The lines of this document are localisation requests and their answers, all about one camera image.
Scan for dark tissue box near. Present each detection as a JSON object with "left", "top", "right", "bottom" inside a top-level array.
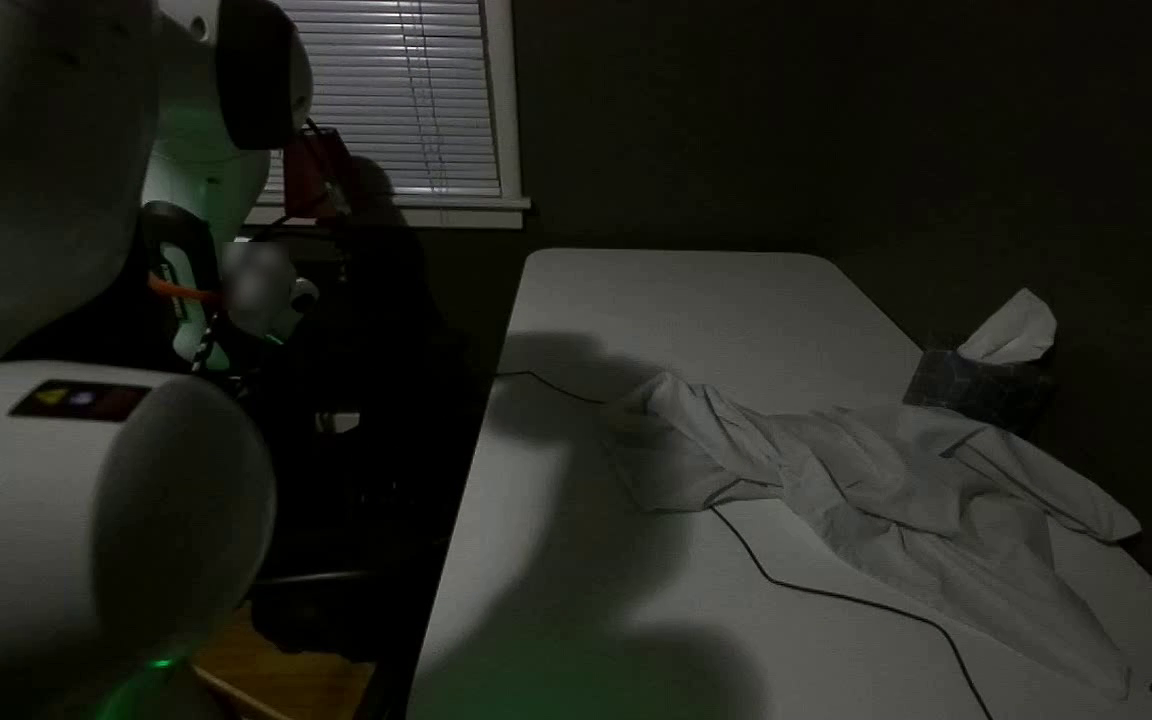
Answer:
[{"left": 902, "top": 287, "right": 1059, "bottom": 423}]

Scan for white crumpled shirt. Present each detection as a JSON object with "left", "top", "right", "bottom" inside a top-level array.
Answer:
[{"left": 615, "top": 378, "right": 1140, "bottom": 701}]

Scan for black office chair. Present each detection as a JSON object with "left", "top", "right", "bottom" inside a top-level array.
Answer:
[{"left": 216, "top": 209, "right": 478, "bottom": 659}]

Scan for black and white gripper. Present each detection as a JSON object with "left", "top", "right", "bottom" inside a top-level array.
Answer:
[{"left": 225, "top": 237, "right": 319, "bottom": 345}]

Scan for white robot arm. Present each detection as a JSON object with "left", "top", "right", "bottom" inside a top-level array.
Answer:
[{"left": 0, "top": 0, "right": 310, "bottom": 720}]

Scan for red cup on sill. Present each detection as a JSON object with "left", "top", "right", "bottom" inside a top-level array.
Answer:
[{"left": 283, "top": 124, "right": 348, "bottom": 220}]

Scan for white table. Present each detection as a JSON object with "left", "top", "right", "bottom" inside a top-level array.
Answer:
[{"left": 407, "top": 250, "right": 1152, "bottom": 720}]

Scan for black keyboard cable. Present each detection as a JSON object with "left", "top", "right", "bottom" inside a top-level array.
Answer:
[{"left": 490, "top": 365, "right": 1001, "bottom": 720}]

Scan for white window blinds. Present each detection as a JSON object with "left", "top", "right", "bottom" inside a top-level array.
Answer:
[{"left": 274, "top": 0, "right": 533, "bottom": 229}]

